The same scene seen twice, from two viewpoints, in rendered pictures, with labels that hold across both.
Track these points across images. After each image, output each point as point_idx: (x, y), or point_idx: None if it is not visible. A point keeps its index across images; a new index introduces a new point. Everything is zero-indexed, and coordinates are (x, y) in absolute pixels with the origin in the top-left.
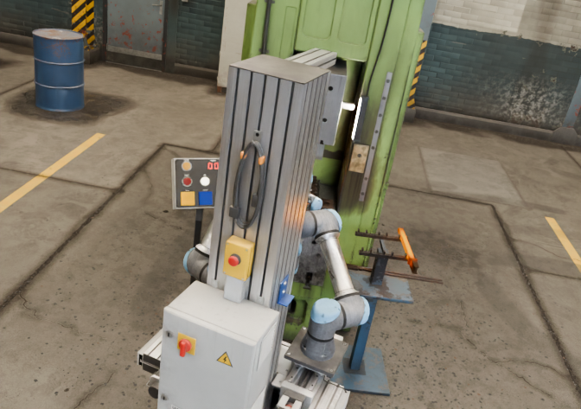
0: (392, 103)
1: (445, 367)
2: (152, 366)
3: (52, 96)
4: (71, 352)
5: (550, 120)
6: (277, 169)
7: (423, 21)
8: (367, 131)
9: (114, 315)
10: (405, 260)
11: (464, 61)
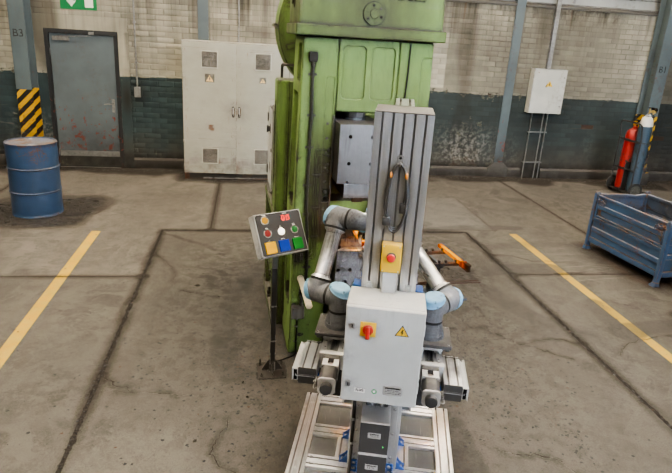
0: None
1: (489, 356)
2: (307, 376)
3: (33, 203)
4: (180, 412)
5: (483, 158)
6: (417, 181)
7: None
8: None
9: (201, 375)
10: (455, 265)
11: None
